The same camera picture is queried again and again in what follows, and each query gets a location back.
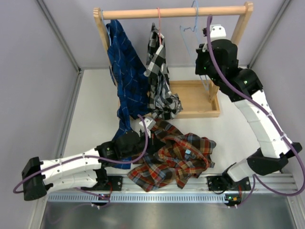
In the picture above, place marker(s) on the blue plaid shirt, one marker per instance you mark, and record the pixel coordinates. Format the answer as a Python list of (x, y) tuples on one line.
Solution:
[(127, 72)]

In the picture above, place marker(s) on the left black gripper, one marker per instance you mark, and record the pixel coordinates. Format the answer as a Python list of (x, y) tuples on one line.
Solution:
[(141, 134)]

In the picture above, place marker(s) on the red brown plaid shirt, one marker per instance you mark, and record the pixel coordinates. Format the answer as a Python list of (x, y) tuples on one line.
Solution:
[(174, 156)]

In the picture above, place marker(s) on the light blue hanger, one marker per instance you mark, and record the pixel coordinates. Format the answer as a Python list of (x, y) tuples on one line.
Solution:
[(107, 31), (193, 29)]

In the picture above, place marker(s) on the pink wire hanger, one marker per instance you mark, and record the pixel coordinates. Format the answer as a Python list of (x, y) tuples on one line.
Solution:
[(159, 28)]

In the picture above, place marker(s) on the wooden clothes rack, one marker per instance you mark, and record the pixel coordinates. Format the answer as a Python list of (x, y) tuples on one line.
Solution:
[(197, 102)]

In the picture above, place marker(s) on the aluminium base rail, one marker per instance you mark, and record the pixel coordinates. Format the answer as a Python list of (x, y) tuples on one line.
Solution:
[(204, 183)]

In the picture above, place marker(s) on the black white checked shirt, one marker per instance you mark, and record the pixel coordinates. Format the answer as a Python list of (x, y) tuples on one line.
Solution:
[(162, 103)]

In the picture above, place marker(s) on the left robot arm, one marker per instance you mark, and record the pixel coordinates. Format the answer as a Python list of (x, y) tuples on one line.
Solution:
[(41, 177)]

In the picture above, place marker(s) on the white slotted cable duct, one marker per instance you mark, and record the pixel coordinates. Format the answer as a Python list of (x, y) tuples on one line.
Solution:
[(138, 198)]

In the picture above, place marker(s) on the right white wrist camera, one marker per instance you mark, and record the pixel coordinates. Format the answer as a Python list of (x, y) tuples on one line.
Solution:
[(217, 31)]

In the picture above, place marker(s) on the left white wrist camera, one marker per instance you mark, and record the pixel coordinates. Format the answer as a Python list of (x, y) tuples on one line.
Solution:
[(147, 125)]

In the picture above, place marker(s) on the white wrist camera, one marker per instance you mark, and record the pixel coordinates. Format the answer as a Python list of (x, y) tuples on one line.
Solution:
[(147, 125), (217, 31)]

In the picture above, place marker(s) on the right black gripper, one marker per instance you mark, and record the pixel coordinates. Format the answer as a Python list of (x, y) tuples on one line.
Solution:
[(202, 53)]

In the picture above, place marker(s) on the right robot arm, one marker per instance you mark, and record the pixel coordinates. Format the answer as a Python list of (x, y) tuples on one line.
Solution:
[(245, 91)]

